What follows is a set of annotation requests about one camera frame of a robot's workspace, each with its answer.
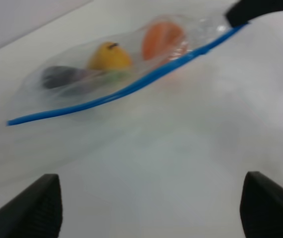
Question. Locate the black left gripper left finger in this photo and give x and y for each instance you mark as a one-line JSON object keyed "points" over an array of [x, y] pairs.
{"points": [[37, 212]]}

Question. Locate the yellow toy pear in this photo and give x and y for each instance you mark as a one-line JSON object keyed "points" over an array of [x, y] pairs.
{"points": [[109, 56]]}

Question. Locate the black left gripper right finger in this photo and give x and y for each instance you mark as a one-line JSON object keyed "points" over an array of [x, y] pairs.
{"points": [[261, 207]]}

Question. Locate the blue zip slider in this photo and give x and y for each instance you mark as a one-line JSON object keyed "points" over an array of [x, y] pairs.
{"points": [[200, 51]]}

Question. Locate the purple toy eggplant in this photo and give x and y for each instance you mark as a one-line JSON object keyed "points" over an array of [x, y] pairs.
{"points": [[61, 76]]}

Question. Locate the clear zip bag blue strip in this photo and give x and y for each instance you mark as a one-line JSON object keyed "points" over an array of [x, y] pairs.
{"points": [[34, 102]]}

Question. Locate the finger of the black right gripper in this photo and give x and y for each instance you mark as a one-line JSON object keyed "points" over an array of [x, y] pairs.
{"points": [[245, 10]]}

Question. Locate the orange toy fruit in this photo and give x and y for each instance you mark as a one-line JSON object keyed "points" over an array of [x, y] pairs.
{"points": [[164, 40]]}

